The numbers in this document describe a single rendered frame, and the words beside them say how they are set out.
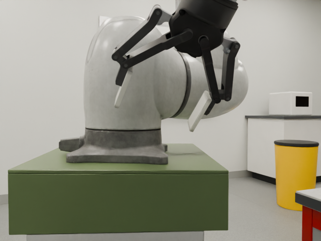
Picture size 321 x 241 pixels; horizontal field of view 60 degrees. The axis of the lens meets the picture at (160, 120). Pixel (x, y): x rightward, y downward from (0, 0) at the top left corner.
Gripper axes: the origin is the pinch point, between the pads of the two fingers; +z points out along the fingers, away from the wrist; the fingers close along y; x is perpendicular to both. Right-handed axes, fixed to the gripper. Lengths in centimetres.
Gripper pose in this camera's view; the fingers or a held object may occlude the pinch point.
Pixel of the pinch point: (157, 110)
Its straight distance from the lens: 47.3
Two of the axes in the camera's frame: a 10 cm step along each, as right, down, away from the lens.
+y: 9.2, 2.9, 2.7
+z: -3.9, 7.7, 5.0
